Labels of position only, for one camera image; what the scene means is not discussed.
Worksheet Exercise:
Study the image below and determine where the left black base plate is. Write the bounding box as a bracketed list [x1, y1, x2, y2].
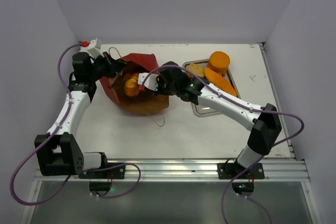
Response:
[78, 163, 126, 180]

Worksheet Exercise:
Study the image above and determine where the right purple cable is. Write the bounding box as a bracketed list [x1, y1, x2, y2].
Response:
[139, 65, 305, 224]

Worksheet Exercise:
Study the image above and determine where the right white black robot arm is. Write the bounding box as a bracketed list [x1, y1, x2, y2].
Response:
[150, 61, 282, 178]

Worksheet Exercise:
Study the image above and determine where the purple cable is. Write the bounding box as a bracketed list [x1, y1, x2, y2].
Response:
[9, 40, 89, 206]
[139, 65, 305, 224]

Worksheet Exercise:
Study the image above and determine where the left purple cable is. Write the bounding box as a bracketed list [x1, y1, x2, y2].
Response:
[9, 40, 89, 206]

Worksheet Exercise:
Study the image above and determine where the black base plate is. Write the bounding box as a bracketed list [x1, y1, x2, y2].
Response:
[78, 163, 126, 180]
[217, 162, 265, 180]

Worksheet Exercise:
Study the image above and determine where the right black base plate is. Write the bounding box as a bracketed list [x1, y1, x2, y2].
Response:
[217, 162, 265, 180]

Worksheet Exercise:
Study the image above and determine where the aluminium rail frame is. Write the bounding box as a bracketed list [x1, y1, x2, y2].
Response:
[34, 157, 313, 183]

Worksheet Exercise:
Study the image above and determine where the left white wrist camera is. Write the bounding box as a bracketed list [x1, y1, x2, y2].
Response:
[80, 38, 103, 59]

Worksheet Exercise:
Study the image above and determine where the twisted yellow fake bread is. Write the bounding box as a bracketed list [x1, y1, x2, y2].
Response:
[123, 73, 140, 97]

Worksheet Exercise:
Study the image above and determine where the red paper bag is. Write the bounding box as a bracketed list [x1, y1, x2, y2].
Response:
[100, 53, 169, 117]

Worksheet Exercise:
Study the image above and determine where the long orange fake baguette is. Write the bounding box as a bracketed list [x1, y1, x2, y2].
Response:
[204, 68, 237, 97]

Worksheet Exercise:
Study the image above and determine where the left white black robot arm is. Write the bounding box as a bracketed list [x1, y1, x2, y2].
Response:
[34, 52, 126, 178]

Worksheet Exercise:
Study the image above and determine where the round orange fake bun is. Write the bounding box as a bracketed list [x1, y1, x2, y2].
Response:
[207, 51, 230, 75]

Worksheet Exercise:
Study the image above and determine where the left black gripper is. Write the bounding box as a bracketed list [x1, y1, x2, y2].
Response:
[88, 51, 125, 81]

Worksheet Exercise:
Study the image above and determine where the seeded fake bread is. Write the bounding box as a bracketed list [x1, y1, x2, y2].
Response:
[186, 63, 205, 78]

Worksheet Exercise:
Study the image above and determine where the steel tray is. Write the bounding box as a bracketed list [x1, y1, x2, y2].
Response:
[182, 59, 240, 117]

